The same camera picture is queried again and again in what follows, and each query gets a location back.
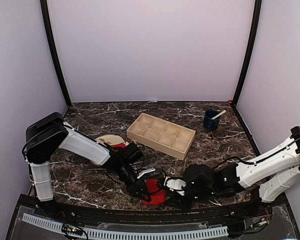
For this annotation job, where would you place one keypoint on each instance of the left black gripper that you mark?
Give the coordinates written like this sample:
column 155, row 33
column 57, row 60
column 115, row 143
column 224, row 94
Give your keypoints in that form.
column 137, row 187

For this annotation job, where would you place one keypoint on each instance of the white slotted cable duct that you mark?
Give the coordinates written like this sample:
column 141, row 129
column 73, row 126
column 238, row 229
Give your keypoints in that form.
column 116, row 231

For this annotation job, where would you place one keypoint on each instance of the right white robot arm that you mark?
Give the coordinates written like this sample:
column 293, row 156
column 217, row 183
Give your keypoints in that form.
column 199, row 181

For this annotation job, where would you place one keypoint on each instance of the black frame post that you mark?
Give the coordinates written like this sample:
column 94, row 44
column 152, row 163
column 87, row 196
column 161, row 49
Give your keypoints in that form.
column 53, row 52
column 248, row 53

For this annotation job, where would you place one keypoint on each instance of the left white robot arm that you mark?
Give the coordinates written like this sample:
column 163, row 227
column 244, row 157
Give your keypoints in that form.
column 50, row 133

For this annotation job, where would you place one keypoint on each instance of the red santa sock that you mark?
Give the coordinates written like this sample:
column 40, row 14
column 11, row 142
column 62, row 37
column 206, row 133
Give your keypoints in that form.
column 158, row 196
column 120, row 146

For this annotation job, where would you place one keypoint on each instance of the dark blue enamel mug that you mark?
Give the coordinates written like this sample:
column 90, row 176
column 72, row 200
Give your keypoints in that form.
column 209, row 123

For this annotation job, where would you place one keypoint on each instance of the wooden stick in mug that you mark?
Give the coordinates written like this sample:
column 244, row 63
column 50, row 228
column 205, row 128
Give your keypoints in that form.
column 218, row 115

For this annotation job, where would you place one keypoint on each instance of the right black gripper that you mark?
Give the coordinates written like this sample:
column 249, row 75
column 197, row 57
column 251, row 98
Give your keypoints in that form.
column 180, row 203

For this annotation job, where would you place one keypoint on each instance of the black front table rail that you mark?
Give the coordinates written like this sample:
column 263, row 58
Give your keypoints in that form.
column 92, row 215

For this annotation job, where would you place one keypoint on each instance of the round painted wooden plate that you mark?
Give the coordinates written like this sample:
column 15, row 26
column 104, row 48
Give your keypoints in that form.
column 110, row 139

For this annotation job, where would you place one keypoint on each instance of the left black frame post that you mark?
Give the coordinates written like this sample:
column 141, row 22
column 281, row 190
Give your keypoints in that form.
column 53, row 52

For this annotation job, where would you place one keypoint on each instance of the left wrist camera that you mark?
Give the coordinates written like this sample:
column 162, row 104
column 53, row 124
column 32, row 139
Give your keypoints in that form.
column 151, row 173

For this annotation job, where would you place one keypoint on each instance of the wooden compartment tray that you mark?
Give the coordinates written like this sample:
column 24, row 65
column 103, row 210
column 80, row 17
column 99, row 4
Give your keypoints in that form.
column 164, row 136

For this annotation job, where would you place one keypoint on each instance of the right black frame post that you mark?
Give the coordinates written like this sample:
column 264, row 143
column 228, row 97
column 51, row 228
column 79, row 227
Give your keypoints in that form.
column 248, row 53

